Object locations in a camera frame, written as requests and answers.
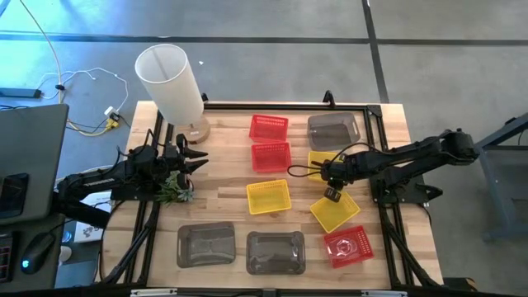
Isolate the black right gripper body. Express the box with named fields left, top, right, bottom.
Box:
left=320, top=154, right=351, bottom=191

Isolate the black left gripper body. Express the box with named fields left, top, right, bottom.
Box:
left=161, top=142, right=186, bottom=179

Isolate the yellow plastic mesh basket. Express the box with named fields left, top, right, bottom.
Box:
left=246, top=178, right=292, bottom=215
left=307, top=150, right=343, bottom=182
left=309, top=190, right=361, bottom=234

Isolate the grey translucent plastic bin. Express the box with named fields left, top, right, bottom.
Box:
left=307, top=111, right=361, bottom=152
left=246, top=230, right=306, bottom=276
left=177, top=221, right=237, bottom=269

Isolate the succulent plant in black pot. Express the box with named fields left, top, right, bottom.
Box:
left=156, top=171, right=195, bottom=206

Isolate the red plastic mesh basket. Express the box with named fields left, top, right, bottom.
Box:
left=248, top=114, right=290, bottom=144
left=323, top=224, right=375, bottom=269
left=251, top=141, right=292, bottom=174

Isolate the white lamp wooden base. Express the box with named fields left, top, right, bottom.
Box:
left=134, top=43, right=211, bottom=145

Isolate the white printed box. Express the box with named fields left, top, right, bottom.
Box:
left=73, top=193, right=112, bottom=244

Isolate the grey laptop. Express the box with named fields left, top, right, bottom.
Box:
left=0, top=103, right=70, bottom=226

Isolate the black computer mouse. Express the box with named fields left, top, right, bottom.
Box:
left=20, top=232, right=57, bottom=276

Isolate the black phone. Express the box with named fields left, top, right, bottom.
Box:
left=0, top=172, right=30, bottom=219

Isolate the grey metal table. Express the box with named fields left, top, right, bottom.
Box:
left=474, top=111, right=528, bottom=243

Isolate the black power strip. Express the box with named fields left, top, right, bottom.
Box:
left=0, top=87, right=42, bottom=99

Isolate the dark grey desk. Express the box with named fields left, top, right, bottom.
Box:
left=0, top=218, right=67, bottom=292

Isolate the black keyboard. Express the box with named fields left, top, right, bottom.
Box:
left=0, top=233, right=14, bottom=285

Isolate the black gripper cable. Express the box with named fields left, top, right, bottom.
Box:
left=287, top=142, right=372, bottom=178

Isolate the black aluminium frame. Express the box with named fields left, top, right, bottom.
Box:
left=98, top=90, right=445, bottom=290

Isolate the thin white cable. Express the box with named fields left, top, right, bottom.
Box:
left=36, top=68, right=130, bottom=120

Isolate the silver metal bracket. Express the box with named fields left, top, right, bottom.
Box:
left=361, top=290, right=408, bottom=297
left=130, top=288, right=178, bottom=297

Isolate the cream coloured cable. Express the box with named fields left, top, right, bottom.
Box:
left=18, top=0, right=64, bottom=104

